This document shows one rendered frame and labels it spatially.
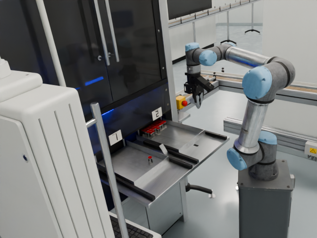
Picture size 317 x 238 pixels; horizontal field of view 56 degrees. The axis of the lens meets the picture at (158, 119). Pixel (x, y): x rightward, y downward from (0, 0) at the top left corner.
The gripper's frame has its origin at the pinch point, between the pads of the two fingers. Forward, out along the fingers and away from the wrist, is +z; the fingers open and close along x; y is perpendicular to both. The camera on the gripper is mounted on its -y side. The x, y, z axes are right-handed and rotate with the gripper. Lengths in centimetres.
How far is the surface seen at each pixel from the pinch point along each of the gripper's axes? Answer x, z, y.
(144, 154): 30.3, 21.3, 18.4
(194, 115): -170, 109, 136
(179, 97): -17.6, 6.3, 28.9
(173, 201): 2, 81, 28
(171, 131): 0.7, 21.3, 22.7
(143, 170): 41.8, 21.3, 7.9
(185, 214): -9, 102, 28
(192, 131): -5.7, 21.2, 10.9
